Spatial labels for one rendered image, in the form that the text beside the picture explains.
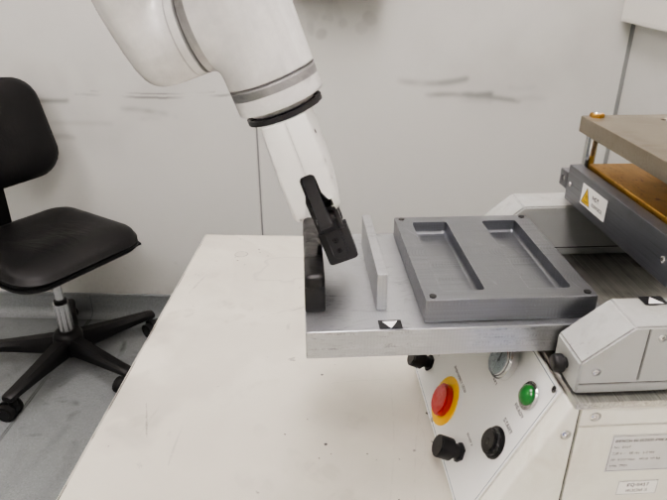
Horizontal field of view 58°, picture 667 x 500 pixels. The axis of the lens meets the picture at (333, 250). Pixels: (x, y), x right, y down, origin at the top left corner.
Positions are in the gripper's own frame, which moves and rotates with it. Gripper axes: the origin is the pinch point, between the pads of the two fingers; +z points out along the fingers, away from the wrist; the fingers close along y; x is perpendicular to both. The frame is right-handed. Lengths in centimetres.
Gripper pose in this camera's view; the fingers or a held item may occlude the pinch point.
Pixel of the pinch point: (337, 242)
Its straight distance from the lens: 63.5
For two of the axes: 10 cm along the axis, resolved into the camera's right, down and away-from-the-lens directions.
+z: 3.4, 8.4, 4.3
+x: 9.4, -3.3, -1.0
